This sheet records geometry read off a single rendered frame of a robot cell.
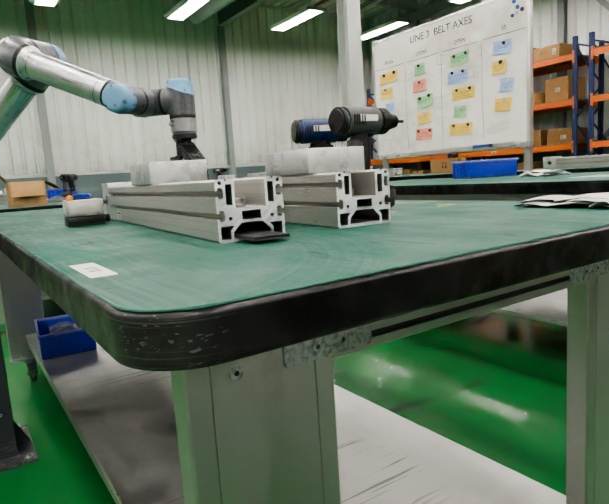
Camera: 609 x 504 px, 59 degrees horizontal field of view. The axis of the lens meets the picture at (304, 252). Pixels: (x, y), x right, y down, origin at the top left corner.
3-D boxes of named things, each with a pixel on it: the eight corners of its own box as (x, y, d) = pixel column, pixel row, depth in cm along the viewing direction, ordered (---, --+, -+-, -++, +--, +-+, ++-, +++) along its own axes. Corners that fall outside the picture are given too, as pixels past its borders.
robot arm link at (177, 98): (171, 83, 158) (197, 79, 155) (175, 121, 159) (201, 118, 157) (157, 79, 150) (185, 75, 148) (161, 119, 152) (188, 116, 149)
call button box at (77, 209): (65, 225, 128) (61, 199, 127) (107, 221, 133) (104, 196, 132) (68, 227, 121) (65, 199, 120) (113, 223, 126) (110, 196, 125)
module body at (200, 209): (111, 219, 141) (107, 187, 139) (149, 215, 145) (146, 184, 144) (219, 243, 71) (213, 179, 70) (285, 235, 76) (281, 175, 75)
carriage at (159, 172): (133, 198, 112) (129, 165, 111) (184, 194, 117) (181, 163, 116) (152, 199, 98) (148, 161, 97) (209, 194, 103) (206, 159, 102)
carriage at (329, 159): (266, 191, 99) (263, 154, 98) (317, 187, 105) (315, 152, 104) (309, 190, 85) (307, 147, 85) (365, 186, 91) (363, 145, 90)
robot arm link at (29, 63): (-23, 23, 145) (131, 80, 137) (8, 31, 155) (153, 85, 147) (-30, 66, 148) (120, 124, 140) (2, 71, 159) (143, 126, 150)
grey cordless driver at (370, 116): (329, 211, 116) (323, 108, 113) (394, 204, 128) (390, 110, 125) (352, 212, 110) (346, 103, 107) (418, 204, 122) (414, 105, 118)
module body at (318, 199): (181, 212, 150) (178, 182, 149) (215, 209, 155) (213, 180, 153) (338, 228, 81) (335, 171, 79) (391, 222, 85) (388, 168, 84)
